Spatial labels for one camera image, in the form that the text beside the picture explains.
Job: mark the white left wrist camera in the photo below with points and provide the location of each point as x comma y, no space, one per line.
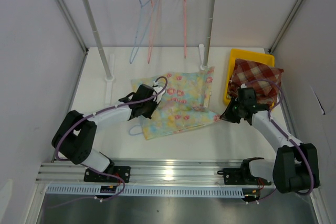
159,91

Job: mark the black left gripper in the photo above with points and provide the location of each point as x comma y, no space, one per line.
154,105

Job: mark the red plaid skirt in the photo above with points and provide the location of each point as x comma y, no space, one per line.
264,79

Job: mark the blue wire hanger behind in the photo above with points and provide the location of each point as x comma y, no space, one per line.
142,28

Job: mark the pink wire hanger middle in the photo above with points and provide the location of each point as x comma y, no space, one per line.
155,6

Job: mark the white slotted cable duct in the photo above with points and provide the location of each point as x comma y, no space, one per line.
159,191

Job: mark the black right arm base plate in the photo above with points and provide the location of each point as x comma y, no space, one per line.
239,176

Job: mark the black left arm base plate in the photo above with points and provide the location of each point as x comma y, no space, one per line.
110,175

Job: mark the yellow plastic bin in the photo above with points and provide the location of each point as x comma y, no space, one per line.
236,53

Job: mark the floral pastel skirt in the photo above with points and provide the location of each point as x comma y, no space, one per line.
184,105

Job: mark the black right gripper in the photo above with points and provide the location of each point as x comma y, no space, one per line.
227,116

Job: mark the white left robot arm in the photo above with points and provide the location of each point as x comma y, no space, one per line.
75,137

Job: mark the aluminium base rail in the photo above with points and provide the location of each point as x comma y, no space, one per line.
145,172

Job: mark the pink wire hanger right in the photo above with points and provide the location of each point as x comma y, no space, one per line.
184,29

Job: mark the blue wire hanger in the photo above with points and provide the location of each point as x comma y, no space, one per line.
142,28
135,130

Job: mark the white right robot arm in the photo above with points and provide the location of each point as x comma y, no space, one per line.
295,168

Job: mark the pink wire hanger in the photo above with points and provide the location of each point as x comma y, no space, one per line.
155,6
184,29

